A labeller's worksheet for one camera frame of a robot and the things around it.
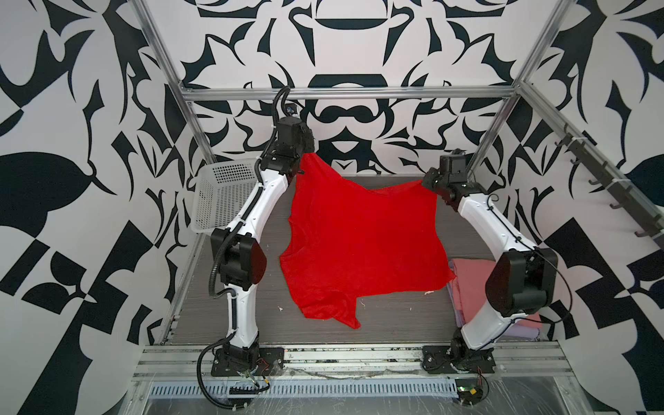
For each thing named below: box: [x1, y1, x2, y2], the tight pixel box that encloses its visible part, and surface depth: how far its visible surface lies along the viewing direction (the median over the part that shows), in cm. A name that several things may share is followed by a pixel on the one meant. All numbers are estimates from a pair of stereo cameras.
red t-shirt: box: [279, 153, 456, 330], surface depth 96 cm
